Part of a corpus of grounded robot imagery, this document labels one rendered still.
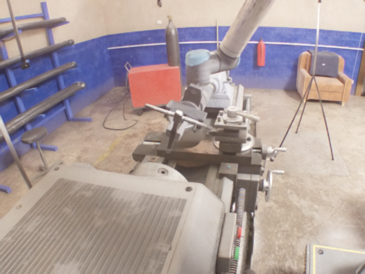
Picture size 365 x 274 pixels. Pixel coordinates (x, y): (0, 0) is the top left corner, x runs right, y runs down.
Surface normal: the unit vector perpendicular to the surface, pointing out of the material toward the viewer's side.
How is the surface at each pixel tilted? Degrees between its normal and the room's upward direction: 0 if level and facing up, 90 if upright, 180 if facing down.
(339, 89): 90
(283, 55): 90
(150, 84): 90
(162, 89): 90
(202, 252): 45
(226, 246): 0
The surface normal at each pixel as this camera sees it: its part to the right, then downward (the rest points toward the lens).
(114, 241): -0.07, -0.87
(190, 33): -0.25, 0.49
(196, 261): 0.63, -0.57
